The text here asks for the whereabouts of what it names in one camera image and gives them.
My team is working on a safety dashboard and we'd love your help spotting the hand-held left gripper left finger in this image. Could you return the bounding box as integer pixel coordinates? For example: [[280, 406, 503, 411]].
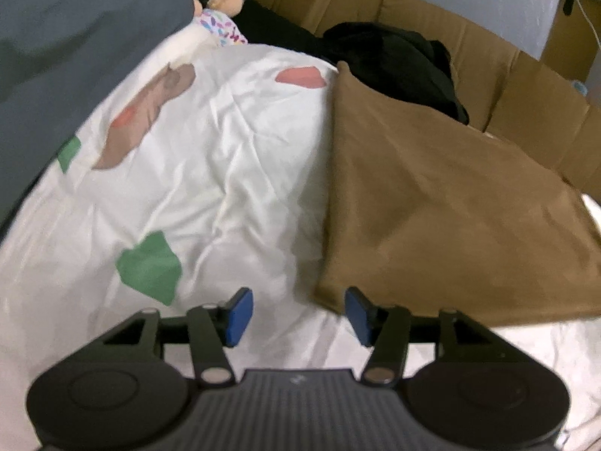
[[103, 288, 254, 386]]

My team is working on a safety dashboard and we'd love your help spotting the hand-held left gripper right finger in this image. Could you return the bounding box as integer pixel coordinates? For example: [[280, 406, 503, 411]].
[[344, 286, 501, 386]]

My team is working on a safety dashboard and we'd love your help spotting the brown t-shirt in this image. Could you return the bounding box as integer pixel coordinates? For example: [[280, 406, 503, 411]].
[[312, 61, 601, 327]]

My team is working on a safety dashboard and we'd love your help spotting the cream bear print bed sheet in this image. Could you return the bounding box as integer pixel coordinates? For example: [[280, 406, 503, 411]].
[[0, 23, 601, 451]]

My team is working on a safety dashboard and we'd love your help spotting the black garment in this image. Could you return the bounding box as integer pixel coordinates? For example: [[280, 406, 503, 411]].
[[322, 23, 470, 125]]

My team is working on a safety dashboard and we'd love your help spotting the flattened cardboard sheet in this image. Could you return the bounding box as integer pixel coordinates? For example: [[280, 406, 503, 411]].
[[225, 0, 601, 195]]

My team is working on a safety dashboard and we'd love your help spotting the teddy bear in floral dress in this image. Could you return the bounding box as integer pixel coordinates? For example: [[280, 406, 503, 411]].
[[195, 0, 249, 48]]

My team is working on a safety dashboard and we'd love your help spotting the grey quilted cushion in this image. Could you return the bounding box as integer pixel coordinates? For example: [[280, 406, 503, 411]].
[[0, 0, 195, 226]]

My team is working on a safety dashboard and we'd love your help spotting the brown cardboard box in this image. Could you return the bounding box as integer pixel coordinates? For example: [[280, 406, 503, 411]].
[[540, 0, 601, 83]]

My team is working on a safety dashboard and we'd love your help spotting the white cable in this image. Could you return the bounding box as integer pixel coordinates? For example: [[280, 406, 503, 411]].
[[563, 0, 601, 48]]

